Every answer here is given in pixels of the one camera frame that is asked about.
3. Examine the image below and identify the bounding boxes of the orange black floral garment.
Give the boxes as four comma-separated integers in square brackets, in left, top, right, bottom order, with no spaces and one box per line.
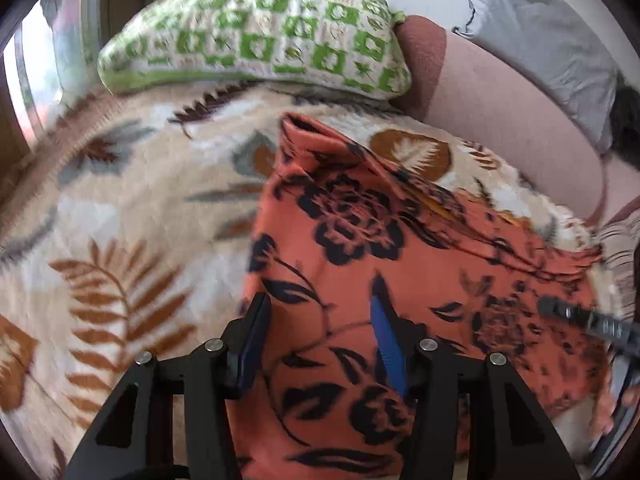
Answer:
[229,113,605,479]

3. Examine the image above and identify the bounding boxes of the grey pillow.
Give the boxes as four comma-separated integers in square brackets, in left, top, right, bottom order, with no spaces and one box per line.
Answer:
[454,0,620,153]

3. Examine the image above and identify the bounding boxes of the green white checkered pillow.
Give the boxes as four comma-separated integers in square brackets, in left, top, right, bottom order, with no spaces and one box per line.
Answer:
[98,0,411,101]

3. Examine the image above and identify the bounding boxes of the cream leaf-pattern blanket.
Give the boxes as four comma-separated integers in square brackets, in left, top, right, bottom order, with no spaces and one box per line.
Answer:
[1,84,601,479]

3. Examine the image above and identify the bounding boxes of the striped beige cushion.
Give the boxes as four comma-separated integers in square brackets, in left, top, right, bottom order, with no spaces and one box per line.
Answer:
[598,214,639,322]

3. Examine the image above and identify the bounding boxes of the pink quilted bolster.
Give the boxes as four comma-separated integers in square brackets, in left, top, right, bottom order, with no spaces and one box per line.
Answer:
[395,15,606,226]

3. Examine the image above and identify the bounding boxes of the stained glass window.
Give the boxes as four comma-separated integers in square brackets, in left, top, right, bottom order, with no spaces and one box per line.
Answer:
[1,0,103,148]

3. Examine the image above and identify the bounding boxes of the black furry item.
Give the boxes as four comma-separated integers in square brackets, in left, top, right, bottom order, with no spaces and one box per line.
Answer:
[610,75,640,169]

